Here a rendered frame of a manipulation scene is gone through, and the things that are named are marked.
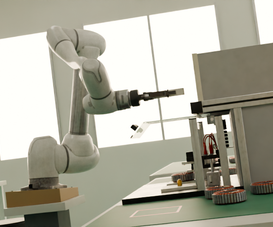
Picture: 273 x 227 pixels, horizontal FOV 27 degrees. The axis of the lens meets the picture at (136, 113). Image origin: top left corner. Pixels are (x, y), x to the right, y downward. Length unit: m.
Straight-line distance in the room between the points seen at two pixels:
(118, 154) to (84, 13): 1.89
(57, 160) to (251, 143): 1.11
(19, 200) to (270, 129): 1.31
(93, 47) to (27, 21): 4.81
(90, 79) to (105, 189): 5.05
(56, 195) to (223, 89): 1.00
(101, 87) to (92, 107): 0.14
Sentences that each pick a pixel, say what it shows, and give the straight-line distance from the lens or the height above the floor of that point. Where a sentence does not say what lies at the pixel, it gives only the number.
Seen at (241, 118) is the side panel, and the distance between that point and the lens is 2.20.
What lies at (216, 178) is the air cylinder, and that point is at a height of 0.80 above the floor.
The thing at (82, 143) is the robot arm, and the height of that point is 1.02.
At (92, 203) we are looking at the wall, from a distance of 7.39.
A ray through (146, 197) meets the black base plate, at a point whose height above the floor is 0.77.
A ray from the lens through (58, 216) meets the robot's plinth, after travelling 2.88.
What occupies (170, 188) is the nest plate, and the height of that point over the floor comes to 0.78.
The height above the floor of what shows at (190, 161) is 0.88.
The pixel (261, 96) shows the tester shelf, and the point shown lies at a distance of 2.21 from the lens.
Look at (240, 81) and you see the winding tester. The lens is 2.32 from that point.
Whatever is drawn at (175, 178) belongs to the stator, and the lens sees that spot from 2.64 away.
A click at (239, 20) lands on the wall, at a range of 7.28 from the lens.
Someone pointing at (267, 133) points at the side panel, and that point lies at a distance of 2.22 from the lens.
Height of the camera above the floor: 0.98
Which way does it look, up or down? 3 degrees up
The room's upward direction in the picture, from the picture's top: 7 degrees counter-clockwise
